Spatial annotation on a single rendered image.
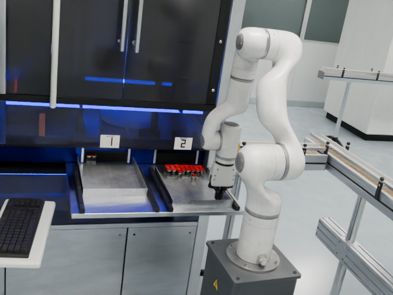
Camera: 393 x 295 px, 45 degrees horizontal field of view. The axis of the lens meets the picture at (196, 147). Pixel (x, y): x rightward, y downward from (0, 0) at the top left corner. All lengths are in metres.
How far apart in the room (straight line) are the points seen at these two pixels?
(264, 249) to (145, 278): 1.02
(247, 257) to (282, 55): 0.69
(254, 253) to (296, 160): 0.35
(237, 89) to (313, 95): 6.25
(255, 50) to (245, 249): 0.67
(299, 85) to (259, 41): 6.26
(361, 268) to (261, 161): 1.25
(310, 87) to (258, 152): 6.45
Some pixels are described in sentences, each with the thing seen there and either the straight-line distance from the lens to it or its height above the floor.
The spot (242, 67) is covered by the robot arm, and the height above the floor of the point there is 1.48.
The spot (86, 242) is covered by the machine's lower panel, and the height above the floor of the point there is 0.50.
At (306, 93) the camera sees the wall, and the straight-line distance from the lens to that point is 7.92.
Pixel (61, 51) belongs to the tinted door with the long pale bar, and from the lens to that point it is 2.04.
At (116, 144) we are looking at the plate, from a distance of 2.16.
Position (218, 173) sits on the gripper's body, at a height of 1.04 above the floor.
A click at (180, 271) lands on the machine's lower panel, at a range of 2.58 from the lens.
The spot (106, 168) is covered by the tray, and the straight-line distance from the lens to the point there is 2.22.
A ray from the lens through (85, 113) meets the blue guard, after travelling 2.10.
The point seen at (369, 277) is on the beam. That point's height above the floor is 0.50.
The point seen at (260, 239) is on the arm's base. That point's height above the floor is 0.97.
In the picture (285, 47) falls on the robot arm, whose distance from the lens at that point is 1.61.
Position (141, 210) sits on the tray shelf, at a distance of 1.89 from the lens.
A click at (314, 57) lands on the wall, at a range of 7.82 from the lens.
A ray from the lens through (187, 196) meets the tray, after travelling 2.04.
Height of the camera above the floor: 1.76
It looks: 20 degrees down
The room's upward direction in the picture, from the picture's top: 8 degrees clockwise
